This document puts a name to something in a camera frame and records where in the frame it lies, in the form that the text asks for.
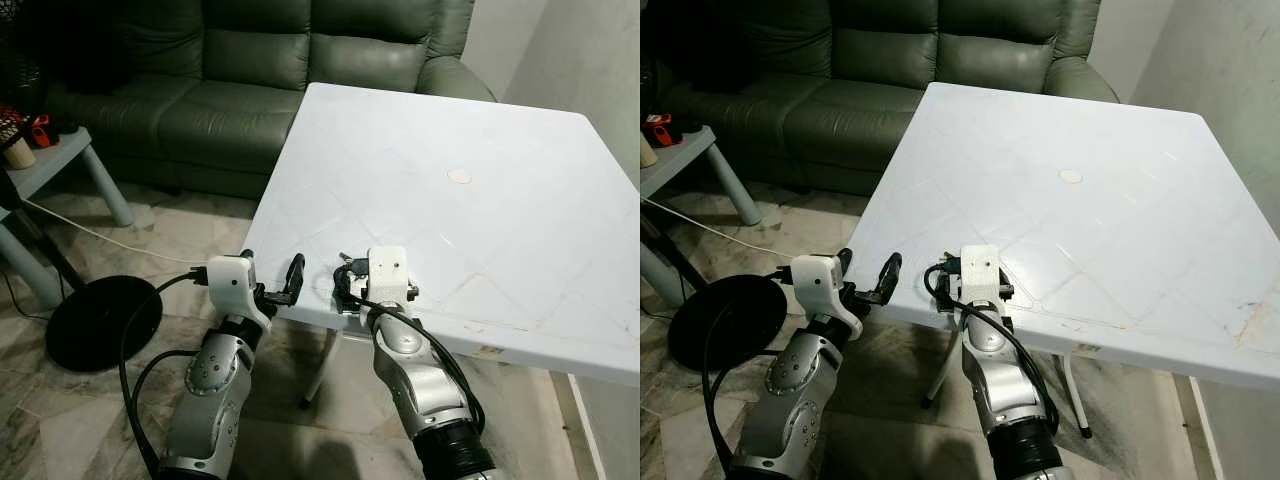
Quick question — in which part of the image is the black round floor stand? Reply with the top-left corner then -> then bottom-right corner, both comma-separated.
640,215 -> 786,373
0,200 -> 164,374

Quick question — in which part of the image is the white plastic table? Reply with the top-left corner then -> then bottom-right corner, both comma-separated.
845,82 -> 1280,439
243,82 -> 641,409

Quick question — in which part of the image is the dark green leather sofa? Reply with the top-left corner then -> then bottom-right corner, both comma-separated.
45,0 -> 496,201
655,0 -> 1121,196

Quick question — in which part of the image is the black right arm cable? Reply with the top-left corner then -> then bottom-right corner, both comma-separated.
925,262 -> 1063,431
333,265 -> 486,436

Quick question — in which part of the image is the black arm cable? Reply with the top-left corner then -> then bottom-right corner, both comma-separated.
700,268 -> 796,479
925,262 -> 1063,431
133,348 -> 201,451
333,265 -> 486,436
118,270 -> 211,479
715,348 -> 786,441

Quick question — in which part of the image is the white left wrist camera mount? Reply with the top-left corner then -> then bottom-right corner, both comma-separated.
790,255 -> 863,339
205,256 -> 273,331

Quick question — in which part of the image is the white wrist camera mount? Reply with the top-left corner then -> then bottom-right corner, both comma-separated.
205,256 -> 273,331
790,255 -> 863,339
368,246 -> 419,306
960,245 -> 1013,306

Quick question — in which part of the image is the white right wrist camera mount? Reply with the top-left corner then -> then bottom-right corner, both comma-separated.
960,245 -> 1013,306
368,246 -> 419,306

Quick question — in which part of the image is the white floor cable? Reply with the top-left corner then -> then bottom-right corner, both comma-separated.
25,200 -> 206,266
640,198 -> 801,259

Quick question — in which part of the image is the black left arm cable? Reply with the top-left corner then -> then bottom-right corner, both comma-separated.
715,348 -> 786,441
133,348 -> 201,451
118,270 -> 211,479
700,268 -> 796,479

